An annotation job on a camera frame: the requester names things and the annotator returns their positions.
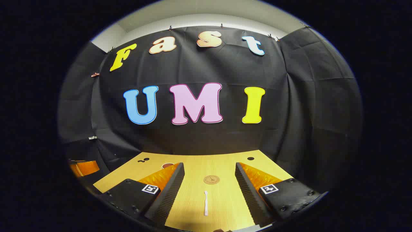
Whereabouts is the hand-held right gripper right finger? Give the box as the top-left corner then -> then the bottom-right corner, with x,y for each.
234,162 -> 322,227

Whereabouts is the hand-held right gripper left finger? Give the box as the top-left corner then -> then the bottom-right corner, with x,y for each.
93,162 -> 185,227

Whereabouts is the light wooden desktop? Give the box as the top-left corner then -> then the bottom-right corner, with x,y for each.
93,150 -> 294,232

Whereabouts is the black backdrop cloth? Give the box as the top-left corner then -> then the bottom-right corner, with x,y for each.
58,25 -> 364,194

